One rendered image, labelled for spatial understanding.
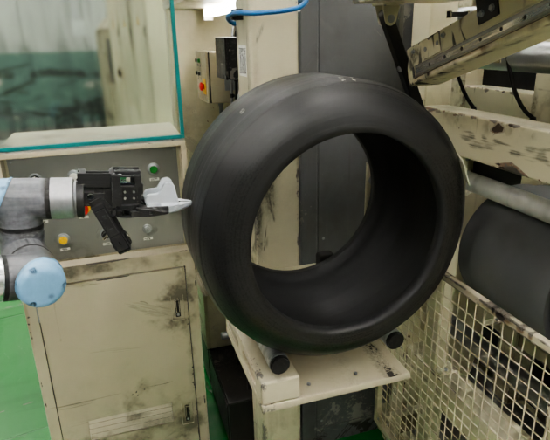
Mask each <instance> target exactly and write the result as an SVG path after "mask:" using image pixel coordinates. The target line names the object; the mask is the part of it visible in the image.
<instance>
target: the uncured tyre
mask: <svg viewBox="0 0 550 440"><path fill-rule="evenodd" d="M335 77H347V76H341V75H335V74H329V73H321V72H305V73H297V74H292V75H287V76H284V77H280V78H277V79H273V80H270V81H267V82H265V83H264V84H261V85H259V86H256V87H254V88H253V89H251V90H250V91H248V92H247V93H245V94H243V95H242V96H240V97H239V98H238V99H236V100H235V101H233V102H232V103H231V104H230V105H229V106H227V107H226V108H225V109H224V110H223V111H222V112H221V113H220V114H219V115H218V116H217V117H216V119H215V120H214V121H213V122H212V123H211V125H210V126H209V128H208V129H207V130H206V132H205V133H204V135H203V137H202V138H201V140H200V141H199V143H198V144H197V146H196V149H195V151H194V154H193V155H192V157H191V160H190V162H189V166H188V169H187V172H186V175H185V179H184V183H183V188H182V199H187V200H191V202H192V203H191V205H190V206H189V207H187V208H186V209H184V210H182V227H183V232H184V236H185V239H186V243H187V246H188V248H189V252H190V254H191V257H192V258H193V260H194V263H195V265H196V269H197V270H198V273H199V275H200V277H201V280H202V282H203V285H204V287H205V289H206V291H207V293H208V294H209V296H210V298H211V300H212V301H213V303H214V304H215V306H216V307H217V309H218V310H219V311H220V313H221V314H222V315H223V316H224V317H225V318H226V319H227V320H228V321H229V322H230V323H231V324H232V325H233V326H234V327H236V328H237V329H239V330H240V331H241V332H243V333H245V334H246V335H247V336H249V337H250V338H252V339H253V340H255V341H257V342H258V343H260V344H262V345H264V346H267V347H269V348H272V349H275V350H278V351H280V352H284V353H288V354H297V355H309V356H316V355H329V354H338V353H343V352H346V351H349V350H353V349H356V348H358V347H362V346H365V345H367V344H368V343H371V342H373V341H375V340H378V339H380V338H381V337H382V336H384V335H386V334H387V333H389V332H391V331H392V330H394V329H395V328H397V327H398V326H400V325H401V324H402V323H403V322H404V321H406V320H407V319H408V318H410V317H411V316H412V315H413V314H414V313H415V312H416V311H417V310H418V309H419V308H420V307H421V306H422V305H423V304H424V303H425V302H426V301H427V299H428V298H429V297H430V295H431V294H432V293H433V292H434V291H435V290H436V288H437V286H438V285H439V283H440V282H441V280H442V278H443V276H444V274H445V273H446V271H447V269H448V267H449V265H450V262H451V260H452V258H453V256H454V253H455V251H456V248H457V244H458V241H459V238H460V234H461V230H462V227H463V221H464V206H465V193H464V177H463V173H462V169H461V167H460V163H459V160H458V157H457V152H456V149H455V148H454V146H453V144H452V142H451V140H450V137H449V136H448V135H447V133H446V132H445V130H444V129H443V127H442V126H441V125H440V123H439V122H438V121H437V120H436V118H435V117H434V116H433V115H432V114H431V113H430V112H428V111H427V110H426V109H425V108H424V107H423V106H421V105H420V104H419V103H418V102H417V101H415V100H414V99H412V98H411V97H409V96H408V95H407V94H406V93H403V92H402V91H400V90H398V89H396V88H394V87H392V86H388V85H386V84H383V83H381V82H377V81H373V80H370V79H359V78H357V79H358V80H359V81H360V82H358V81H344V82H340V81H339V80H338V79H336V78H335ZM243 107H249V108H248V109H247V110H246V111H245V112H244V113H242V114H241V115H240V116H239V117H238V116H237V115H236V113H238V112H239V111H240V110H241V109H242V108H243ZM344 134H353V135H354V136H355V137H356V139H357V140H358V141H359V143H360V144H361V146H362V148H363V150H364V152H365V154H366V157H367V159H368V165H369V169H370V175H371V190H370V197H369V201H368V207H367V210H366V213H365V215H364V217H363V219H362V221H361V224H360V225H359V227H358V229H357V230H356V232H355V233H354V234H353V235H352V237H351V238H350V239H349V240H348V241H347V243H346V244H345V245H344V246H343V247H342V248H340V249H339V250H338V251H337V252H335V253H334V254H333V255H332V256H331V257H329V258H327V259H325V260H323V261H322V262H319V263H318V264H316V265H312V266H309V267H306V268H302V269H298V270H290V271H281V270H273V269H269V268H265V267H263V266H260V265H256V264H254V263H252V262H251V235H252V230H253V225H254V222H255V219H256V215H257V213H258V209H259V207H260V204H261V203H262V201H263V199H264V197H265V194H266V193H267V191H268V189H269V188H270V187H271V185H272V184H273V182H274V181H275V180H276V178H277V177H278V176H279V174H280V173H281V172H282V171H283V170H284V169H285V168H286V167H287V166H288V165H289V164H290V163H291V162H292V161H293V160H295V159H296V158H297V157H298V156H300V155H301V154H303V153H304V152H306V151H307V150H308V149H309V148H312V147H313V146H315V145H317V144H319V143H321V142H323V141H326V140H329V139H332V138H334V137H337V136H341V135H344Z"/></svg>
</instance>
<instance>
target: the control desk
mask: <svg viewBox="0 0 550 440"><path fill-rule="evenodd" d="M111 167H139V169H140V170H141V182H142V183H143V192H144V191H145V190H146V189H154V188H156V187H157V186H158V184H159V182H160V180H161V179H162V178H164V177H167V178H170V179H171V180H172V183H173V184H174V185H175V191H176V194H177V198H181V199H182V188H183V183H184V179H185V175H186V172H187V169H188V160H187V149H186V141H185V140H184V139H183V138H181V139H170V140H158V141H137V142H125V143H114V144H102V145H91V146H80V147H69V148H47V149H35V150H24V151H12V152H1V153H0V178H10V177H13V178H58V177H72V178H73V179H74V181H76V179H77V173H78V168H85V169H86V171H109V169H110V168H111ZM117 219H118V221H119V222H120V225H121V226H122V228H123V230H124V231H126V232H127V234H128V235H129V236H130V238H131V240H132V243H131V250H130V251H127V252H125V253H123V254H121V255H120V254H119V253H118V252H117V251H116V250H115V249H114V248H113V246H112V244H111V242H110V238H109V237H108V235H107V234H106V232H105V231H104V229H103V228H102V226H101V224H100V222H99V220H98V219H97V217H96V216H95V215H94V213H93V211H92V210H91V208H90V206H85V216H84V217H77V215H76V216H75V218H62V219H43V222H44V230H45V245H46V247H47V248H48V249H49V251H50V252H51V254H52V255H53V256H54V258H55V259H56V260H57V261H58V262H59V263H60V264H61V266H62V268H63V271H64V274H65V277H66V283H67V284H66V288H65V291H64V293H63V295H62V296H61V298H60V299H59V300H57V301H56V302H55V303H53V304H51V305H49V306H45V307H33V306H28V305H26V304H25V303H24V302H23V305H24V313H25V318H26V321H27V326H28V330H29V335H30V339H31V346H32V351H33V355H34V359H35V363H36V368H37V372H38V379H39V384H40V388H41V393H42V396H43V401H44V406H45V413H46V417H47V422H48V426H49V431H50V434H51V439H52V440H210V433H209V422H208V410H207V400H206V389H205V378H204V367H203V346H202V335H201V324H200V313H199V302H198V291H197V280H196V265H195V263H194V260H193V258H192V257H191V254H190V252H189V248H188V246H187V243H186V239H185V236H184V232H183V227H182V211H181V210H179V211H177V212H173V213H168V214H166V215H160V216H155V217H132V218H125V217H117Z"/></svg>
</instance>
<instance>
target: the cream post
mask: <svg viewBox="0 0 550 440"><path fill-rule="evenodd" d="M235 5H236V9H243V10H276V9H283V8H288V7H293V6H297V5H298V0H236V1H235ZM236 25H237V63H238V84H239V97H240V96H242V95H243V94H245V93H247V92H248V91H250V90H251V89H253V88H254V87H256V86H259V85H261V84H264V83H265V82H267V81H270V80H273V79H277V78H280V77H284V76H287V75H292V74H297V73H299V65H298V12H297V11H294V12H289V13H283V14H277V15H264V16H243V20H236ZM239 45H246V65H247V77H244V76H240V72H239V52H238V46H239ZM251 262H252V263H254V264H256V265H260V266H263V267H265V268H269V269H273V270H275V269H280V268H286V267H292V266H297V265H299V157H297V158H296V159H295V160H293V161H292V162H291V163H290V164H289V165H288V166H287V167H286V168H285V169H284V170H283V171H282V172H281V173H280V174H279V176H278V177H277V178H276V180H275V181H274V182H273V184H272V185H271V187H270V188H269V189H268V191H267V193H266V194H265V197H264V199H263V201H262V203H261V204H260V207H259V209H258V213H257V215H256V219H255V222H254V225H253V230H252V235H251ZM252 401H253V421H254V440H300V405H297V406H292V407H289V408H285V409H279V410H274V411H271V412H267V413H264V414H263V413H262V411H261V409H260V407H259V405H258V401H257V399H256V397H255V395H254V393H253V391H252Z"/></svg>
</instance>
